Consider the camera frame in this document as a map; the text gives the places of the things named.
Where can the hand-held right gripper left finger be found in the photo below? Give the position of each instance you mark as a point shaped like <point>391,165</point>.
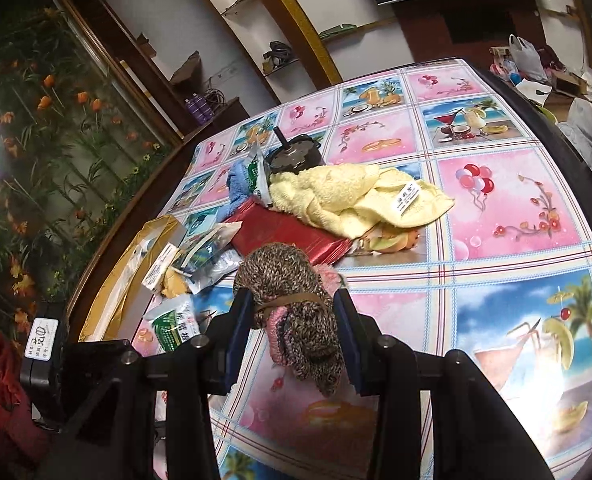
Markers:
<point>241,332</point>

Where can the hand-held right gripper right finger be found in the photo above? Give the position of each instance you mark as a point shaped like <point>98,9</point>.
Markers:
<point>350,345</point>

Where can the brown knitted hat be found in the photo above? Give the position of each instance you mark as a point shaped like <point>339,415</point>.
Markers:
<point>286,275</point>

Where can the golden cardboard box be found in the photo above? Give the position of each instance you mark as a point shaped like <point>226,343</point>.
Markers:
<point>111,280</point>

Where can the yellow towel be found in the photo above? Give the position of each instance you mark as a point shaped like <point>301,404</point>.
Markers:
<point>326,195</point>

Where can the person's left forearm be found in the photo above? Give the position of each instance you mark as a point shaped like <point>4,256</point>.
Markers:
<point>1,400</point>

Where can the green white packet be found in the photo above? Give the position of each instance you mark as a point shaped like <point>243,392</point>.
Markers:
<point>173,325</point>

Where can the silver plastic packet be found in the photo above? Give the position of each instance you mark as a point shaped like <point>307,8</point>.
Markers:
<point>211,255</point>

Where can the white label packet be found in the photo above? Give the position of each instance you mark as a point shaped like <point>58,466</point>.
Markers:
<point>158,265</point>

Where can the red foil packet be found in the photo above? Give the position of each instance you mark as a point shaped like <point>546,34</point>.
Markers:
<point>276,230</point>

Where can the blue towel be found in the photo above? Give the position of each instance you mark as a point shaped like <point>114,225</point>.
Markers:
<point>238,185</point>

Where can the green silver foil packet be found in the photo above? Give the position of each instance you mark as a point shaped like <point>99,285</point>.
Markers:
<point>256,175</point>

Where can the printed tablecloth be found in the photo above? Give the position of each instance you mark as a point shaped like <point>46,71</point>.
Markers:
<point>500,240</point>

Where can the purple bottle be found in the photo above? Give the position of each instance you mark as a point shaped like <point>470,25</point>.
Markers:
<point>205,108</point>
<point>192,111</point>

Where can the dark bag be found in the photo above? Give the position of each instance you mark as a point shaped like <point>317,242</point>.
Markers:
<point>278,55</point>

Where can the wooden cabinet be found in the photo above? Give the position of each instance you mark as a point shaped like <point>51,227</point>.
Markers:
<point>126,60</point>

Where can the white plastic bag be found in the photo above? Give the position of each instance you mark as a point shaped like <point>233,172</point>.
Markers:
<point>525,57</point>

